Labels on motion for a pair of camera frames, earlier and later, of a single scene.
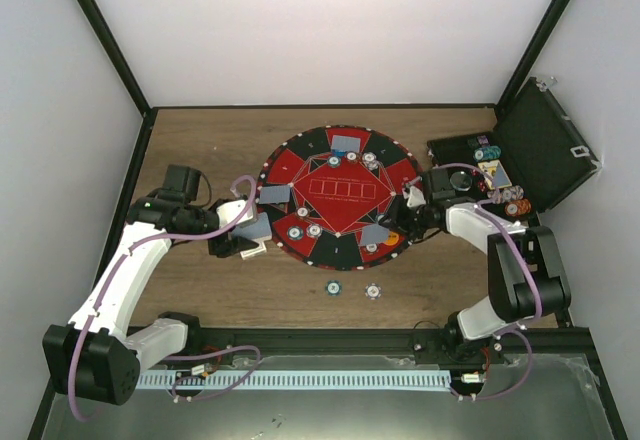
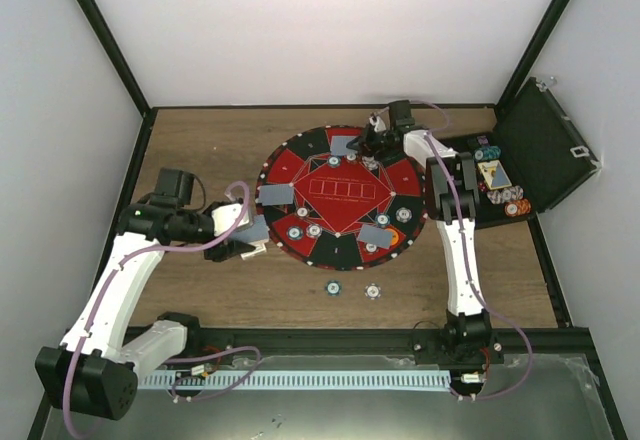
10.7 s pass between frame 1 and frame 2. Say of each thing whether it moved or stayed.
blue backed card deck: stayed
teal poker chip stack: stayed
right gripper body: moved
